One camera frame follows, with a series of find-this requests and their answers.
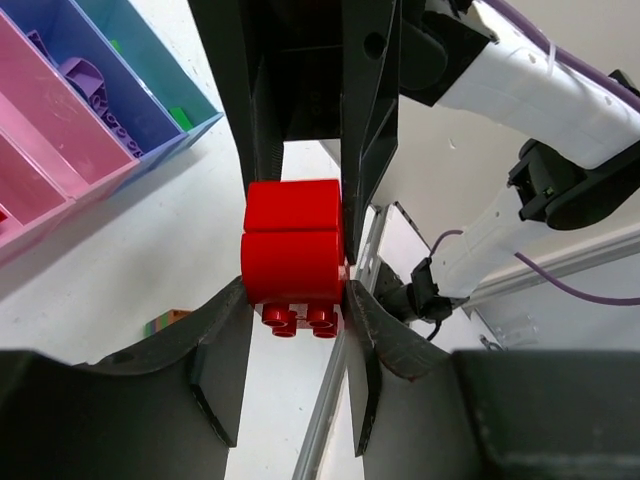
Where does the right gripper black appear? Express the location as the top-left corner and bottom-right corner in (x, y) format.
(189, 0), (402, 263)

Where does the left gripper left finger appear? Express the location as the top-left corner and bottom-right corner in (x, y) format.
(1, 280), (253, 479)

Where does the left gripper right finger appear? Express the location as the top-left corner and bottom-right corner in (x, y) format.
(344, 281), (639, 479)

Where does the striped lego plate stack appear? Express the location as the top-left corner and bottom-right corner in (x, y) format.
(143, 309), (191, 338)

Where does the green lego brick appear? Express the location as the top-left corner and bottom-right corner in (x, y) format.
(169, 107), (193, 132)

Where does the red striped lego block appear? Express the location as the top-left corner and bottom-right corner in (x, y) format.
(240, 179), (349, 339)

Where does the purple green lego block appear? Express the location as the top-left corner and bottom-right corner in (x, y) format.
(89, 94), (144, 158)

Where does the small purple lego block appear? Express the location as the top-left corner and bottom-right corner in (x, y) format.
(58, 57), (104, 97)

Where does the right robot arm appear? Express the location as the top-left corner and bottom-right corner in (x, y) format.
(190, 1), (639, 259)

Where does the right light blue bin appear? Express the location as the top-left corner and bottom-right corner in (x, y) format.
(78, 0), (222, 153)

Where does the dark blue bin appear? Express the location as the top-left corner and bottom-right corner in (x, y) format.
(1, 1), (187, 169)

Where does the small pink bin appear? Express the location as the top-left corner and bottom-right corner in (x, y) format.
(1, 14), (138, 202)

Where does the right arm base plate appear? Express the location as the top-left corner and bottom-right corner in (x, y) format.
(373, 258), (453, 341)

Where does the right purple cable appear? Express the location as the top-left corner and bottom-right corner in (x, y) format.
(429, 0), (640, 304)

